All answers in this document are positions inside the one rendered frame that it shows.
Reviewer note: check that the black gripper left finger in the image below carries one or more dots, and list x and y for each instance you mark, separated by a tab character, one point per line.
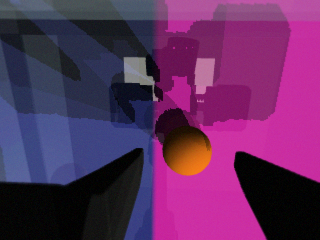
97	206

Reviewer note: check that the clear l-shaped low wall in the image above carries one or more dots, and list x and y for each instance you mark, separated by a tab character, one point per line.
180	10

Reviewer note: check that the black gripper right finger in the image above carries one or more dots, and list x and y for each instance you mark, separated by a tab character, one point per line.
285	204

